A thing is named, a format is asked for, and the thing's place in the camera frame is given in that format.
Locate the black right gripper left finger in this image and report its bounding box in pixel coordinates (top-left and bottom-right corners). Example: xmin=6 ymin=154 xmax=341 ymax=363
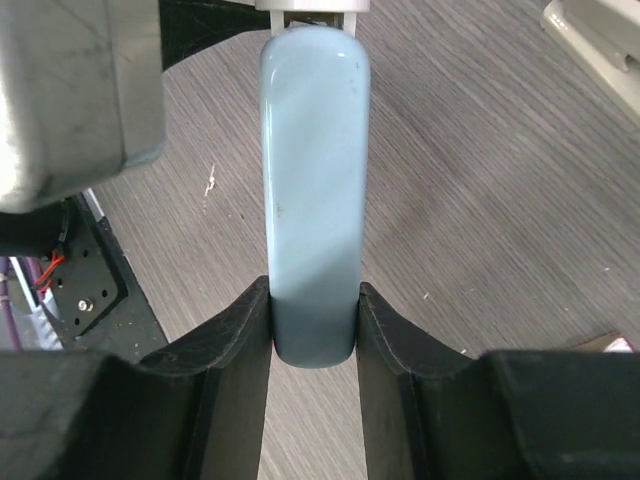
xmin=1 ymin=277 xmax=271 ymax=479

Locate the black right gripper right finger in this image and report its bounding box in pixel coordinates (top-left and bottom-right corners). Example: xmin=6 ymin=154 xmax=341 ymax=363
xmin=356 ymin=283 xmax=639 ymax=479

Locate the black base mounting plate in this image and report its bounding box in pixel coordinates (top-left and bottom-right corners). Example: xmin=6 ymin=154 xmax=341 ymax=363
xmin=46 ymin=189 xmax=167 ymax=361

